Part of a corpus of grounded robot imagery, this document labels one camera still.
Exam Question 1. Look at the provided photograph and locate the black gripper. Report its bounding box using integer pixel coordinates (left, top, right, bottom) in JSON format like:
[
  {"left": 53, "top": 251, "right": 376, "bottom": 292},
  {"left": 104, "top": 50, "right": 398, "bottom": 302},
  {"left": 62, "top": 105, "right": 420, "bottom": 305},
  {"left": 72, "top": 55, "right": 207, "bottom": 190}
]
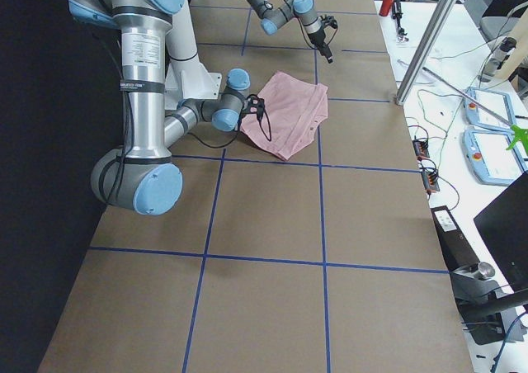
[
  {"left": 238, "top": 98, "right": 252, "bottom": 121},
  {"left": 309, "top": 29, "right": 333, "bottom": 64}
]

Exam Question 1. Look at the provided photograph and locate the pink Snoopy t-shirt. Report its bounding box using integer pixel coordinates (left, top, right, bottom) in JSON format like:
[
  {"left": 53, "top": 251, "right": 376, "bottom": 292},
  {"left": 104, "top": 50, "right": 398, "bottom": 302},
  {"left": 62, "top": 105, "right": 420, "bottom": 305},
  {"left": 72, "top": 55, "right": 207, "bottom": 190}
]
[{"left": 241, "top": 71, "right": 328, "bottom": 161}]

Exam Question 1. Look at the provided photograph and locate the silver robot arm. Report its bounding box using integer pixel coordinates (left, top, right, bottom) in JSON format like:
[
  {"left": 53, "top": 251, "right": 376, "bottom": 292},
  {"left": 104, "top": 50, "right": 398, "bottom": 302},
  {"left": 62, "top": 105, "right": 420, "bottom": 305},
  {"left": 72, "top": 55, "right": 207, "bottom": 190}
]
[
  {"left": 68, "top": 0, "right": 250, "bottom": 215},
  {"left": 246, "top": 0, "right": 338, "bottom": 64}
]

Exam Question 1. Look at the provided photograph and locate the orange terminal block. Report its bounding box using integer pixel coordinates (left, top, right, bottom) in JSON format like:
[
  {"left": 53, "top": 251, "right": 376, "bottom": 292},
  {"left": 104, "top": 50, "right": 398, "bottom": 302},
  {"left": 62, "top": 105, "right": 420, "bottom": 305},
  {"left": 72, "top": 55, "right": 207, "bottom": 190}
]
[{"left": 412, "top": 139, "right": 430, "bottom": 161}]

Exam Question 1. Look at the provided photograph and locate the upper teach pendant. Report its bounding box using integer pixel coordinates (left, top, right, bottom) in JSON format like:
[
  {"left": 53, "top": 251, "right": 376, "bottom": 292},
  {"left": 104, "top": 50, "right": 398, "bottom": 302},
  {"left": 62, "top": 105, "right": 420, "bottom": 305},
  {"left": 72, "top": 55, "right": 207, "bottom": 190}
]
[{"left": 464, "top": 87, "right": 516, "bottom": 132}]

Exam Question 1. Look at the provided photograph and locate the teach pendant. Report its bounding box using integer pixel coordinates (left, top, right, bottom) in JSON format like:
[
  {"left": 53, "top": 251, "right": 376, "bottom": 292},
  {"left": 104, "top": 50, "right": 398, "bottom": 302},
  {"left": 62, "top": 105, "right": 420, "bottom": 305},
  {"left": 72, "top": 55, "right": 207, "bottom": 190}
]
[
  {"left": 462, "top": 128, "right": 527, "bottom": 187},
  {"left": 464, "top": 87, "right": 516, "bottom": 132}
]

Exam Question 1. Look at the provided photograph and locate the lower teach pendant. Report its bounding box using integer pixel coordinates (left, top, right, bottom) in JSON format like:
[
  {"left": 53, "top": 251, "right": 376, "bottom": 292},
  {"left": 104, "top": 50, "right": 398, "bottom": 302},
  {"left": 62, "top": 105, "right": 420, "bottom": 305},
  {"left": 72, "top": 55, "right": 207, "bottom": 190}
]
[{"left": 462, "top": 128, "right": 527, "bottom": 187}]

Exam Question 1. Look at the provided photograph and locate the green plastic clip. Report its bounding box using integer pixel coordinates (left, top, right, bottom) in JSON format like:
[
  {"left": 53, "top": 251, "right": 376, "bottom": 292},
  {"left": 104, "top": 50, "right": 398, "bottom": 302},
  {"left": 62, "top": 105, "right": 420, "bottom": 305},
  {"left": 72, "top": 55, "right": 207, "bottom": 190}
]
[{"left": 507, "top": 125, "right": 528, "bottom": 153}]

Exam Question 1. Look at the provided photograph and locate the black box with label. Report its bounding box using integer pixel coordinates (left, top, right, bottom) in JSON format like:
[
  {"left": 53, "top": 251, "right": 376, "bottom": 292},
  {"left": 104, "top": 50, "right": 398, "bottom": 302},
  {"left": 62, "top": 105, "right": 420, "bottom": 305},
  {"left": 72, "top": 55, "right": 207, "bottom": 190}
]
[{"left": 431, "top": 205, "right": 480, "bottom": 271}]

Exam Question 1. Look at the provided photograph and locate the black monitor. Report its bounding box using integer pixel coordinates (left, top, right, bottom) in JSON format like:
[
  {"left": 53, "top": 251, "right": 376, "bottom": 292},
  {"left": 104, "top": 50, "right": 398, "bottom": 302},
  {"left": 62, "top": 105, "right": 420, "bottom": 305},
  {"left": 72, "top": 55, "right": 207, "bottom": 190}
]
[{"left": 474, "top": 173, "right": 528, "bottom": 290}]

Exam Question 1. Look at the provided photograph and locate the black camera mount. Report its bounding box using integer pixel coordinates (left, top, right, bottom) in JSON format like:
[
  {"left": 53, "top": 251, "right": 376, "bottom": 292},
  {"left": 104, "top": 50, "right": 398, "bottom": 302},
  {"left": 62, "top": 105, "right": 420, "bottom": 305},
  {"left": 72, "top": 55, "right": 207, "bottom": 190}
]
[
  {"left": 319, "top": 15, "right": 338, "bottom": 30},
  {"left": 247, "top": 94, "right": 266, "bottom": 119}
]

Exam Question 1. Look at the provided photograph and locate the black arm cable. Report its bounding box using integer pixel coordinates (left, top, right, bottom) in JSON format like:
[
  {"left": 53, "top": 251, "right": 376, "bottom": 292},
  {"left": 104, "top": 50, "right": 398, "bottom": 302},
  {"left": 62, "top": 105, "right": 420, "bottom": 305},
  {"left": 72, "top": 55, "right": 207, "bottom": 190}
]
[
  {"left": 222, "top": 0, "right": 339, "bottom": 52},
  {"left": 105, "top": 38, "right": 273, "bottom": 205}
]

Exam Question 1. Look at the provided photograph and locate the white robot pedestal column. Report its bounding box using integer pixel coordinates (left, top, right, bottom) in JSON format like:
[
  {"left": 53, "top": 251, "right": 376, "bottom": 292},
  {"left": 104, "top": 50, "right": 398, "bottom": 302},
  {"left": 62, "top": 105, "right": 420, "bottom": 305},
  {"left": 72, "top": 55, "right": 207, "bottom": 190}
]
[{"left": 165, "top": 0, "right": 222, "bottom": 110}]

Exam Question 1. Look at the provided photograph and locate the aluminium frame post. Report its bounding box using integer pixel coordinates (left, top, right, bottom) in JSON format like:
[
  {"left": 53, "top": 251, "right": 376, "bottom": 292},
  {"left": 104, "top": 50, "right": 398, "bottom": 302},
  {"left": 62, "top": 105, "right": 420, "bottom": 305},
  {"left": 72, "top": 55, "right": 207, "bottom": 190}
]
[{"left": 395, "top": 0, "right": 457, "bottom": 106}]

